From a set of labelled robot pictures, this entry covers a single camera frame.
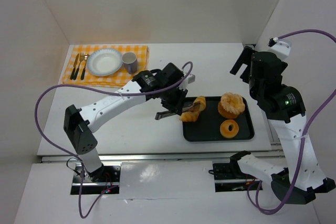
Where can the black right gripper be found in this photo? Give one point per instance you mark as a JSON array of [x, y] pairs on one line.
[[245, 60]]

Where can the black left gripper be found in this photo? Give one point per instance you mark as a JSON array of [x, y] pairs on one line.
[[172, 105]]

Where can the striped bread roll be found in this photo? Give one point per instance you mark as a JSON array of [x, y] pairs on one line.
[[189, 116]]

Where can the metal tongs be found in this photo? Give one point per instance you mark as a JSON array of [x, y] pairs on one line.
[[190, 108]]

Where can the pointed croissant bread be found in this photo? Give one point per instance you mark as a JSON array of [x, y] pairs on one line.
[[200, 103]]

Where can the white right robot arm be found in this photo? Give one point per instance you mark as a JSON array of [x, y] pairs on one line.
[[302, 179]]

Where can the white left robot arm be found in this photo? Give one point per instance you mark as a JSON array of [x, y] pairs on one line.
[[81, 123]]

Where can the large round sugared bun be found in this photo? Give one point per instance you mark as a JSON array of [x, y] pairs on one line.
[[231, 105]]

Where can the black plastic tray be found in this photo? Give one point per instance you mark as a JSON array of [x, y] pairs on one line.
[[207, 126]]

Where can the purple mug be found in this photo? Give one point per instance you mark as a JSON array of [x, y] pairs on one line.
[[130, 62]]

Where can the white ceramic bowl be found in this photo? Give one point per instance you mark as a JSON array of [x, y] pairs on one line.
[[104, 62]]

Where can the ring donut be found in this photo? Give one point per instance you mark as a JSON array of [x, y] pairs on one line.
[[229, 128]]

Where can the aluminium front rail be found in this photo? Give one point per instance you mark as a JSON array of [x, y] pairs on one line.
[[165, 157]]

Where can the green handled knife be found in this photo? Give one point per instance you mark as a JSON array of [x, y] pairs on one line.
[[74, 67]]

